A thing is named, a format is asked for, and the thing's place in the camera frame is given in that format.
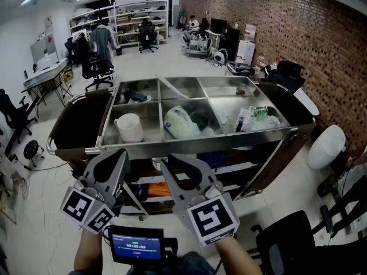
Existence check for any white desk with black legs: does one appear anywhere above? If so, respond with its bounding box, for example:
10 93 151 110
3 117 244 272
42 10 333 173
21 57 74 117

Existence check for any white and red carton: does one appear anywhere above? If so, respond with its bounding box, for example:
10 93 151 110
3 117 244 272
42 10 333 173
244 23 257 42

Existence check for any orange flat box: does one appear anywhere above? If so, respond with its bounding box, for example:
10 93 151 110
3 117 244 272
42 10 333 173
147 182 171 197

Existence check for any black door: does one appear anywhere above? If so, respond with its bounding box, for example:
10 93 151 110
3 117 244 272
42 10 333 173
145 0 173 27

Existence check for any white packet with black edge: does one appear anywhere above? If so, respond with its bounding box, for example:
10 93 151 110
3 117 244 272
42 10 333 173
235 107 255 133

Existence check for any black round stool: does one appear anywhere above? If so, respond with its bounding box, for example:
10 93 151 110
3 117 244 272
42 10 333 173
23 140 45 167

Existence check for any dark brown cart bag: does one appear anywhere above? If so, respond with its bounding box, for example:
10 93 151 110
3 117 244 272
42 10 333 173
48 89 114 168
240 81 316 197

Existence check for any black flat screen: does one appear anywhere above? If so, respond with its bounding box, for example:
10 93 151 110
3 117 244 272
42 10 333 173
210 18 228 34

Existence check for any black metal frame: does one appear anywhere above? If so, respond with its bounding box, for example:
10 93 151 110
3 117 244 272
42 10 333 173
317 164 367 240

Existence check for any white plastic bag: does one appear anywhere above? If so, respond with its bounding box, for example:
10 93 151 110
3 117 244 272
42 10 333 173
163 105 201 139

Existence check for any white paper sheet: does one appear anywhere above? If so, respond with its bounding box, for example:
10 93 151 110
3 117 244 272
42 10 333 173
126 95 154 105

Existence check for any green packet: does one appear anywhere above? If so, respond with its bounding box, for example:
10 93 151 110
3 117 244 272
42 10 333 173
252 106 269 121

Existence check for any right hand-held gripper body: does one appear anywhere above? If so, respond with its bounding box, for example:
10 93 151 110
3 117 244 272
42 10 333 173
171 182 240 246

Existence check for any white printer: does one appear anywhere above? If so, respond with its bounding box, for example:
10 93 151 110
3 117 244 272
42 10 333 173
36 52 60 70

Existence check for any grey garment on rack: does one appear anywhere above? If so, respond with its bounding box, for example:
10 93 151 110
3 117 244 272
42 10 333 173
90 24 115 62

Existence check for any metal trolley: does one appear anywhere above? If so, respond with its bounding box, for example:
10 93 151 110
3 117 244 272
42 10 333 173
188 30 213 58

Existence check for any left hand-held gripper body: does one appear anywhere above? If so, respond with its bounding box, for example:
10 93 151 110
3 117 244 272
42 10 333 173
59 178 124 235

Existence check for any person's left forearm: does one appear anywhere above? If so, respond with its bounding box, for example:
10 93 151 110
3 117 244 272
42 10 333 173
73 227 103 275

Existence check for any dark blue flat pouch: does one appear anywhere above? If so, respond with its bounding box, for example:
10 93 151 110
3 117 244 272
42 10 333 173
123 91 149 103

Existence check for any black flat case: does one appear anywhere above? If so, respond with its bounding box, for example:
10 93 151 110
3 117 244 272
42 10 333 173
226 61 255 76

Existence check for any black cabinet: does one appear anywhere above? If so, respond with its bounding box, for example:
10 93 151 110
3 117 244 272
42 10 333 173
219 27 241 62

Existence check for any clear plastic bag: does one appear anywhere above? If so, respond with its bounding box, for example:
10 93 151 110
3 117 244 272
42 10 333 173
249 115 280 131

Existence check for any black flat box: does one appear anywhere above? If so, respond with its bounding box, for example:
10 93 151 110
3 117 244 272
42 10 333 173
190 112 210 131

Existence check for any white appliance box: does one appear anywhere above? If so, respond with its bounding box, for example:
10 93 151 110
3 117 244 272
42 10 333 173
236 40 256 67

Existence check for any stainless steel sorting cart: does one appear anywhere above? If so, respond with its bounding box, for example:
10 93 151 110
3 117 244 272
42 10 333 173
45 74 318 222

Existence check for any white board panel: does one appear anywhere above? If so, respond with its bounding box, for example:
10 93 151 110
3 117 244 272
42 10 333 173
30 32 58 64

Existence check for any small black monitor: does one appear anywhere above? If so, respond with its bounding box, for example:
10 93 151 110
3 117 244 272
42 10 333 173
107 225 179 269

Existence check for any black office chair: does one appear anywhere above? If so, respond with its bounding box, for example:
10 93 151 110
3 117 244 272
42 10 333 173
262 60 306 94
0 89 38 137
75 33 115 92
252 210 316 275
64 37 80 68
137 24 159 54

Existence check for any white shelving unit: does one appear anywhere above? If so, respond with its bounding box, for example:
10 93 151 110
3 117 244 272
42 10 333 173
114 0 170 47
67 4 117 57

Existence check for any person's right forearm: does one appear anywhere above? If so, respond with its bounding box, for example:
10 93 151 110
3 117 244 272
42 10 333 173
214 236 263 275

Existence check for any white mug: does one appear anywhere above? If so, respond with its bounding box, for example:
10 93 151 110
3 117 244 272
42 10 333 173
114 113 144 143

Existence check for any white round robot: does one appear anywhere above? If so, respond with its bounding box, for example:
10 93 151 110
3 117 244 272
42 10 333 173
213 48 229 65

